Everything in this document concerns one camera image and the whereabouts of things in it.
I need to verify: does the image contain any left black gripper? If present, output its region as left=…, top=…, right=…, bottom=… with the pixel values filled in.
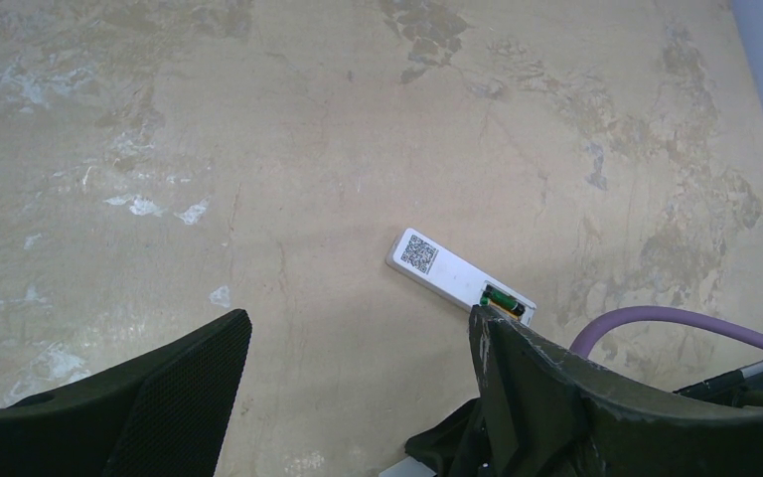
left=404, top=306, right=763, bottom=477

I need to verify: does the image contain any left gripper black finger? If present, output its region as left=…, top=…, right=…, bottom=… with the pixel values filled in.
left=0, top=309, right=252, bottom=476

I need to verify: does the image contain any gold AAA battery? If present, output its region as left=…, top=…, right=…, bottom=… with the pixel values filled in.
left=494, top=307, right=525, bottom=322

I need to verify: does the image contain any green AAA battery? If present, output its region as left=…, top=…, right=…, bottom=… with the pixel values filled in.
left=479, top=284, right=527, bottom=314

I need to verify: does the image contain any white remote control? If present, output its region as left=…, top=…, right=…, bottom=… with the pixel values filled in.
left=385, top=228, right=536, bottom=326

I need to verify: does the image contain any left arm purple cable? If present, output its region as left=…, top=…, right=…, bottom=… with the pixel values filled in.
left=568, top=305, right=763, bottom=368

